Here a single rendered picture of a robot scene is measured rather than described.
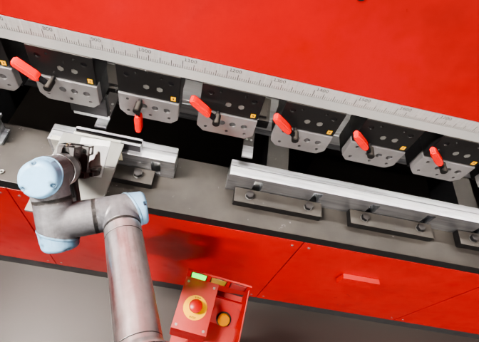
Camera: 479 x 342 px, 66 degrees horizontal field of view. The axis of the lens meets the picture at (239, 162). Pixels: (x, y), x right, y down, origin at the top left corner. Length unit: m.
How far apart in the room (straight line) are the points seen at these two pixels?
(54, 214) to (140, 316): 0.28
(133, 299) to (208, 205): 0.60
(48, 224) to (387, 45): 0.75
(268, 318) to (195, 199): 1.01
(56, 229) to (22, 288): 1.31
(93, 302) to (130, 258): 1.31
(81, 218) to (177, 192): 0.48
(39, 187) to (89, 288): 1.30
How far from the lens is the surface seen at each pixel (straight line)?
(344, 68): 0.82
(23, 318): 2.07
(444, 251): 1.48
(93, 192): 1.08
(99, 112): 1.09
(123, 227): 0.76
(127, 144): 1.17
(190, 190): 1.22
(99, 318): 1.99
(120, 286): 0.68
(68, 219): 0.81
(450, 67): 0.87
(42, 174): 0.78
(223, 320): 1.25
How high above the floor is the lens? 1.94
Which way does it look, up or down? 54 degrees down
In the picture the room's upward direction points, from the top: 19 degrees clockwise
